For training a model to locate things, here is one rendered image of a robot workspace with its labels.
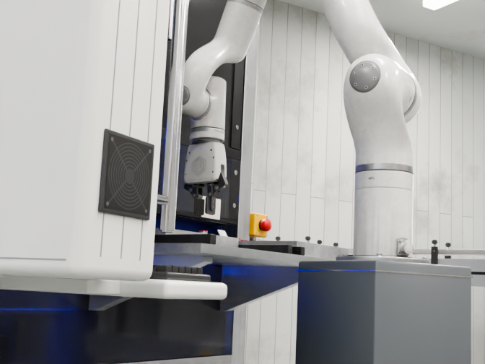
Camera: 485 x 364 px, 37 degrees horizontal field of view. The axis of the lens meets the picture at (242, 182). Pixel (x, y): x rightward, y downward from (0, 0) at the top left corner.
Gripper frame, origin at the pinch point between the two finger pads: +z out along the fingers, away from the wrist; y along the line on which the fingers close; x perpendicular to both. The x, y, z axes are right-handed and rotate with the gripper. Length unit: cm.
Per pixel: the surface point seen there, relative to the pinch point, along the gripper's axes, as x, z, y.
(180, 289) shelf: -45, 21, 32
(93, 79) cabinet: -69, -7, 36
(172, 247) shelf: -25.0, 12.0, 12.6
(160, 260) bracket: -16.5, 13.9, 1.6
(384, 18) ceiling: 389, -211, -134
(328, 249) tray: 29.3, 8.7, 17.3
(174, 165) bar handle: -47, 1, 32
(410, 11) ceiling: 385, -210, -110
